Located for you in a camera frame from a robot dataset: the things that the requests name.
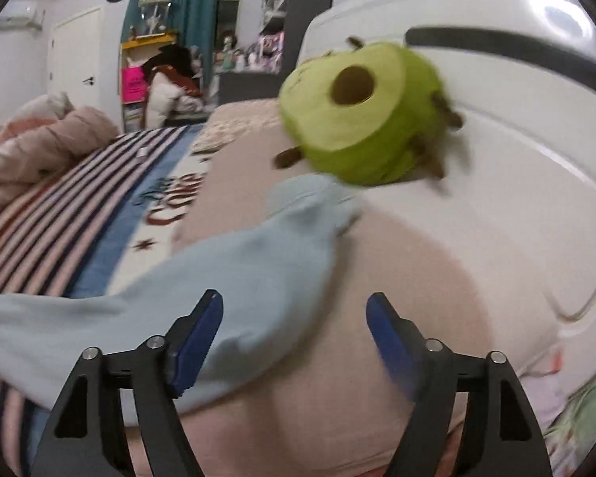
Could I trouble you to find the light blue pants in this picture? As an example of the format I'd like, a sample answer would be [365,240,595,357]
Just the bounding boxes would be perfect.
[0,175,363,414]

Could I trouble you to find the green floral cloth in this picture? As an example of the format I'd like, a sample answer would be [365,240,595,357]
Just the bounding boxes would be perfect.
[541,360,596,477]

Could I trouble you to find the white air conditioner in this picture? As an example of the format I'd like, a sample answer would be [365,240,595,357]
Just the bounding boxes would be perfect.
[0,1,46,31]

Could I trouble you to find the green avocado plush toy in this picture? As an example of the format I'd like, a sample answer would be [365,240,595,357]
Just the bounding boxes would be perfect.
[273,36,465,194]

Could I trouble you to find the yellow shelf unit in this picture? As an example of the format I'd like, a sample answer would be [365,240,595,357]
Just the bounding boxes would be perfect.
[119,32,180,133]

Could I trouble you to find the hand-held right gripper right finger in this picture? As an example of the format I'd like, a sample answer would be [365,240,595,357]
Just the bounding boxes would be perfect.
[366,292,550,477]

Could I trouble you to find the pink pillow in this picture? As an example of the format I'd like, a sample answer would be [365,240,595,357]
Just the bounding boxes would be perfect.
[124,99,495,475]

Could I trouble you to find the pink rumpled quilt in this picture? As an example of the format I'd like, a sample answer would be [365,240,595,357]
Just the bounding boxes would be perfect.
[0,91,121,212]

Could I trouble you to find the white padded headboard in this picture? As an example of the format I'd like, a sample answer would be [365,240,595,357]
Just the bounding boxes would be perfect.
[298,0,596,398]

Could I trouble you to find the dark grey shelf cabinet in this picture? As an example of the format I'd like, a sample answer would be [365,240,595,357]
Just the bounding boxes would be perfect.
[213,0,337,106]

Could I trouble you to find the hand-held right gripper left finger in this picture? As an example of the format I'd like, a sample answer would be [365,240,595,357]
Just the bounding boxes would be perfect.
[31,289,224,477]

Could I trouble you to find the striped printed bed sheet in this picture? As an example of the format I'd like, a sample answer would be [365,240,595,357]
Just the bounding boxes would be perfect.
[0,124,212,477]

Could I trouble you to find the pink bag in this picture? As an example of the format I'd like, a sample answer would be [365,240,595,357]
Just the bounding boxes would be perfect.
[122,66,148,104]

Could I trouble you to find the pile of clothes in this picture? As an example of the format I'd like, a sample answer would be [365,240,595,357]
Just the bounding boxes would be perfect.
[141,44,210,129]

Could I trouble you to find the teal curtain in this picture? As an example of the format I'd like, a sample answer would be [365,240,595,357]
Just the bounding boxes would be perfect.
[120,0,223,80]

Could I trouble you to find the white door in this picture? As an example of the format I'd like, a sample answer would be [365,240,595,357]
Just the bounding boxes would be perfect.
[48,6,103,110]

